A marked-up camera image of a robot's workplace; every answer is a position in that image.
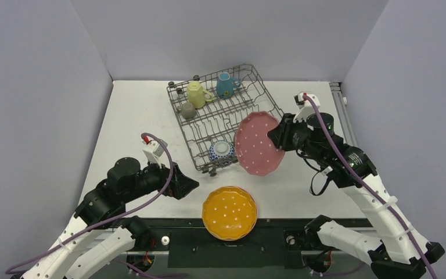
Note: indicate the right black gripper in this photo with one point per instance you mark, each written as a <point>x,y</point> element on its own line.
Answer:
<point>287,133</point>

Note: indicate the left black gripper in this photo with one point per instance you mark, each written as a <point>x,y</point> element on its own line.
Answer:
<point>179,184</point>

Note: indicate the pink dotted plate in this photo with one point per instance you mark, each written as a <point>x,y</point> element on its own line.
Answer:
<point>255,151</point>

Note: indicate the red patterned bowl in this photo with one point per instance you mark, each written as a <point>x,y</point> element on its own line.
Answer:
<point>222,152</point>

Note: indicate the yellow plate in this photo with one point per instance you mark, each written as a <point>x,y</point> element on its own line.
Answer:
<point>222,214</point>

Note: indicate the blue floral mug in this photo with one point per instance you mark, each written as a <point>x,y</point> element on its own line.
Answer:
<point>226,85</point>

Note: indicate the grey wire dish rack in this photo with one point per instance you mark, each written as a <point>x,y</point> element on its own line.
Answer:
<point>220,119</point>

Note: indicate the small grey cup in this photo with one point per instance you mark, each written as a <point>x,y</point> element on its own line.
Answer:
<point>188,111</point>

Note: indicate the pale yellow mug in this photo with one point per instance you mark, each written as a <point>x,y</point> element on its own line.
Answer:
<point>197,95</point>

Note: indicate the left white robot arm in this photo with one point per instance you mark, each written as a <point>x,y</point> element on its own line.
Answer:
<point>100,228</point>

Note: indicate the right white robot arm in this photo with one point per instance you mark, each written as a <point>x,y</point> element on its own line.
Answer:
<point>398,250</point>

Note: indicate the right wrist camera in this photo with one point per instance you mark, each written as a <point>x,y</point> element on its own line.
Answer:
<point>305,107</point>

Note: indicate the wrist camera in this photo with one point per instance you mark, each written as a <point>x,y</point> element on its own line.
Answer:
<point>153,151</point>
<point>305,107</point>

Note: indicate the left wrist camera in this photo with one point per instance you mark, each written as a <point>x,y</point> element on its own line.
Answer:
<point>153,151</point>

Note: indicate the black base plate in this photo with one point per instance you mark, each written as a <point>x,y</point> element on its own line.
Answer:
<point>186,243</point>

